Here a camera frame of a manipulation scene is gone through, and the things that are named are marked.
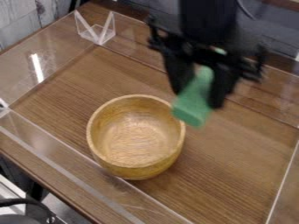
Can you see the green rectangular block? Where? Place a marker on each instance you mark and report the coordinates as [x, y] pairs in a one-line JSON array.
[[190, 106]]

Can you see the clear acrylic corner bracket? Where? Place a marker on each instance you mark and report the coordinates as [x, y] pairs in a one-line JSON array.
[[100, 34]]

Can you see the brown wooden bowl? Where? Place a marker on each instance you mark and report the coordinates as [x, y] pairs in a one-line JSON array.
[[134, 136]]

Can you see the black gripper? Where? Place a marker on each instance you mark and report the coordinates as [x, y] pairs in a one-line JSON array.
[[236, 57]]

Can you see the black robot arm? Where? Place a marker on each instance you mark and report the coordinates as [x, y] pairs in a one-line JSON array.
[[202, 35]]

